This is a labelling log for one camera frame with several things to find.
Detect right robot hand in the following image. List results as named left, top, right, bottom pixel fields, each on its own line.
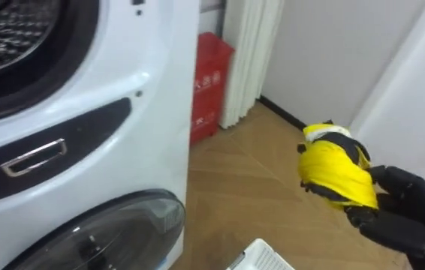
left=343, top=164, right=425, bottom=270

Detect yellow and black cloth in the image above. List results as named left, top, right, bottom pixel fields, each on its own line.
left=296, top=119, right=379, bottom=211

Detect white cabinet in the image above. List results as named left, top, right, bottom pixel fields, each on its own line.
left=348, top=0, right=425, bottom=188

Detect white laundry basket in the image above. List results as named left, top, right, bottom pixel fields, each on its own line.
left=225, top=238, right=296, bottom=270

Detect white folding screen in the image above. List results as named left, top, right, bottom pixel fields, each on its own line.
left=219, top=0, right=285, bottom=130

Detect red fire extinguisher box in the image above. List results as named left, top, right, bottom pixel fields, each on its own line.
left=189, top=31, right=236, bottom=146

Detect white stacked washing machines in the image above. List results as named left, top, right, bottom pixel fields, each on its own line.
left=0, top=0, right=201, bottom=270

